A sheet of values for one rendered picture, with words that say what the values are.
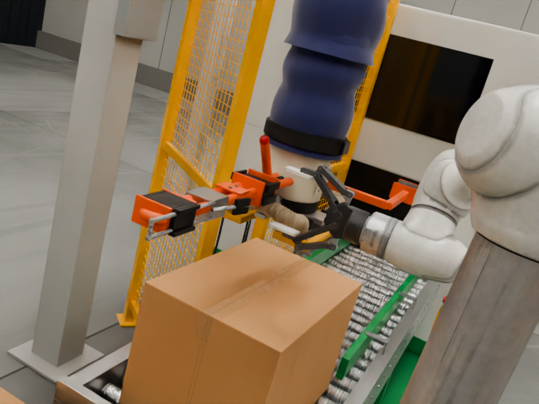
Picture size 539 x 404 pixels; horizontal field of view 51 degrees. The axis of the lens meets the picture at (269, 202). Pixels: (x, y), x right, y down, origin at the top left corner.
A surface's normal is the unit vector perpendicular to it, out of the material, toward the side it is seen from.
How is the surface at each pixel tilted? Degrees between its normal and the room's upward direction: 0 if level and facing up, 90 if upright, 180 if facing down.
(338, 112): 77
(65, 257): 90
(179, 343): 90
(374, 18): 99
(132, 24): 90
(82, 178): 90
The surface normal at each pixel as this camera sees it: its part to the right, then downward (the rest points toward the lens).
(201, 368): -0.45, 0.14
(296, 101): -0.54, -0.18
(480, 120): -0.90, -0.35
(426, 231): -0.15, -0.51
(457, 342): -0.72, -0.05
